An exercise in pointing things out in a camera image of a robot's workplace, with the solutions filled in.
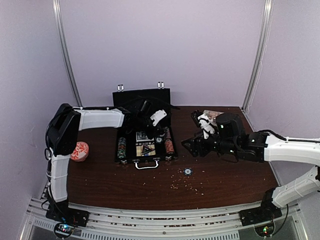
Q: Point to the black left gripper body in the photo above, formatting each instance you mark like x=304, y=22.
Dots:
x=141, y=124

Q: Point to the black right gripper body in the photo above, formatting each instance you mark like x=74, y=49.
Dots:
x=204, y=150

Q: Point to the blue white playing card box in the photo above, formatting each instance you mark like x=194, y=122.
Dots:
x=141, y=136

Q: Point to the red black poker chip stack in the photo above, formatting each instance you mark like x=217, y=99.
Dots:
x=168, y=143

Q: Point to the red triangle marker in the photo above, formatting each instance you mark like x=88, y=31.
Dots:
x=145, y=150

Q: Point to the green poker chip stack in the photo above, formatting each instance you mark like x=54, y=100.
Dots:
x=159, y=139

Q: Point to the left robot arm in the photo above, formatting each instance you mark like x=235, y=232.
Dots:
x=61, y=139

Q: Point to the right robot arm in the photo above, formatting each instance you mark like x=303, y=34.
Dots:
x=225, y=134

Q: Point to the black poker set case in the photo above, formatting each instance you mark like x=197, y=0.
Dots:
x=127, y=100

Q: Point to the white mug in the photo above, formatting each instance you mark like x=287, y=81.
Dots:
x=212, y=114

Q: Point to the multicolour poker chip row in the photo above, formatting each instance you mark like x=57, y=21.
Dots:
x=121, y=148

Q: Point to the red white patterned bowl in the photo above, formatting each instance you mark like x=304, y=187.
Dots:
x=81, y=152

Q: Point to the aluminium frame post right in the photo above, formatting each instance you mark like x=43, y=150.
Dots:
x=261, y=47

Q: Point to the aluminium frame post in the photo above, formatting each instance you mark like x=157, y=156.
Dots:
x=65, y=52
x=261, y=47

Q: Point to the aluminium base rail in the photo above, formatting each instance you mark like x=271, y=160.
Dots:
x=220, y=223

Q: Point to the aluminium frame post left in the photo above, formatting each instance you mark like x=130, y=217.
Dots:
x=65, y=52

